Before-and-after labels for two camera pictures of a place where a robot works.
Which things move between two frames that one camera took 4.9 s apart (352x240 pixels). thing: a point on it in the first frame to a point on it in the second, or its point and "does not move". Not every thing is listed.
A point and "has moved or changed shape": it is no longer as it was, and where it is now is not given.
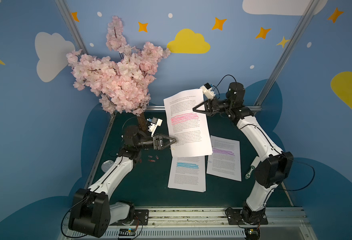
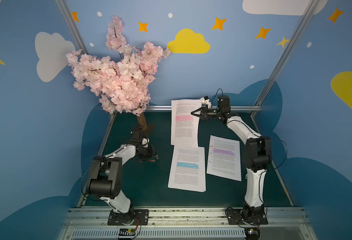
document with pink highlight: [189, 128] has moved or changed shape
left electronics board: [127, 232] does not move
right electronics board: [252, 233] does not move
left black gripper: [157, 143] to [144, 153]
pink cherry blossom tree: [123, 83] does not move
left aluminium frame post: [72, 25] does not move
